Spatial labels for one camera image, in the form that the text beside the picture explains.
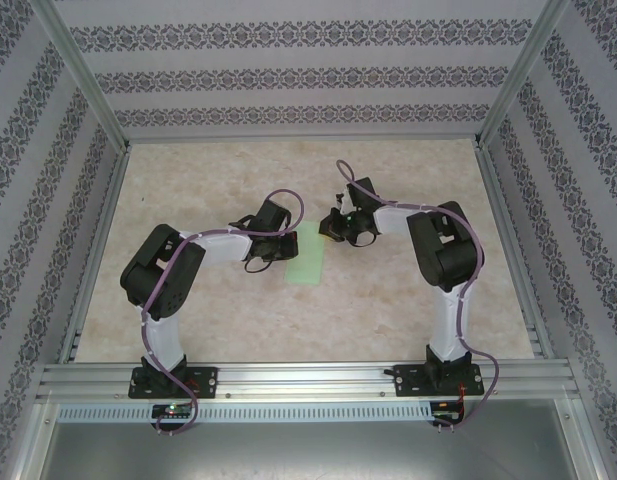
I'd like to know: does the light green paper sheet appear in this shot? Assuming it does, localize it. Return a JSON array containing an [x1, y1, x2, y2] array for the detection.
[[284, 219, 328, 287]]

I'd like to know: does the grey metal sheet panel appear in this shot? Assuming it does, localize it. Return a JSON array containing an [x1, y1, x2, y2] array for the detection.
[[17, 418, 607, 480]]

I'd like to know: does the left small circuit board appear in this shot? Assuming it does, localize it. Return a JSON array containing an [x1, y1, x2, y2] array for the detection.
[[151, 403, 192, 419]]

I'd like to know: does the small circuit board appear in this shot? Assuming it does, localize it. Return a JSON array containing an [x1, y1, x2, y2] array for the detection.
[[151, 403, 192, 419], [432, 399, 464, 421]]

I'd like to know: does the right small circuit board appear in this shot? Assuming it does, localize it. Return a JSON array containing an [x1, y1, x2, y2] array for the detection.
[[432, 399, 464, 421]]

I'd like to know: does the aluminium rear frame bar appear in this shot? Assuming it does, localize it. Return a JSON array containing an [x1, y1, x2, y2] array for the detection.
[[125, 132, 482, 145]]

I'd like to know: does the aluminium mounting rail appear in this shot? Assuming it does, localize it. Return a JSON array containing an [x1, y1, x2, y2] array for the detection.
[[35, 362, 582, 404]]

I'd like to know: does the right aluminium side rail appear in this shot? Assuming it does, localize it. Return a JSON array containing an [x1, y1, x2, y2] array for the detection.
[[475, 142, 557, 359]]

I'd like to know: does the aluminium side rail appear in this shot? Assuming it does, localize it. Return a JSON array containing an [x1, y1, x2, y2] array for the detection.
[[57, 144, 132, 364], [475, 142, 557, 359]]

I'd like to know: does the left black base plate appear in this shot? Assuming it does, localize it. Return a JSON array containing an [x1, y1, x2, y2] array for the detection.
[[128, 366, 220, 400]]

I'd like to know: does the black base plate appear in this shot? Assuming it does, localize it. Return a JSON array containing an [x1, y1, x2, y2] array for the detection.
[[128, 366, 220, 400], [393, 363, 485, 399]]

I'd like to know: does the slotted grey cable duct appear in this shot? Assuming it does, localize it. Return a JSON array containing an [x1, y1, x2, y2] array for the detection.
[[57, 403, 434, 424]]

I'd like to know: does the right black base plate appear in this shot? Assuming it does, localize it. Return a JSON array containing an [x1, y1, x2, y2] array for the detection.
[[393, 363, 485, 399]]

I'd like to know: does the left aluminium side rail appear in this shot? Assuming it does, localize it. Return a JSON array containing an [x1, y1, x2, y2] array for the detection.
[[57, 144, 132, 364]]

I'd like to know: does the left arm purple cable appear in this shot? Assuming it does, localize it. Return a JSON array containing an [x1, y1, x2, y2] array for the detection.
[[140, 188, 308, 437]]

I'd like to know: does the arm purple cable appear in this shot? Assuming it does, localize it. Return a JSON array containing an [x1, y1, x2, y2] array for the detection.
[[335, 158, 500, 434], [140, 188, 308, 437]]

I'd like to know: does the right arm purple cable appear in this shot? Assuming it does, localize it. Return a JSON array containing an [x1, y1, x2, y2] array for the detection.
[[335, 158, 500, 434]]

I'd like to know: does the right aluminium frame post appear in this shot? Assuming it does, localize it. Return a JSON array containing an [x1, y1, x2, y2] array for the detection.
[[475, 0, 572, 149]]

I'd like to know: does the aluminium frame post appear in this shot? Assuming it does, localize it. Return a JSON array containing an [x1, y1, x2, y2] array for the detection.
[[475, 0, 572, 149], [30, 0, 132, 151]]

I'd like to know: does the left aluminium frame post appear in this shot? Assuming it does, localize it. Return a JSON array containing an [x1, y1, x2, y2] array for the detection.
[[30, 0, 132, 151]]

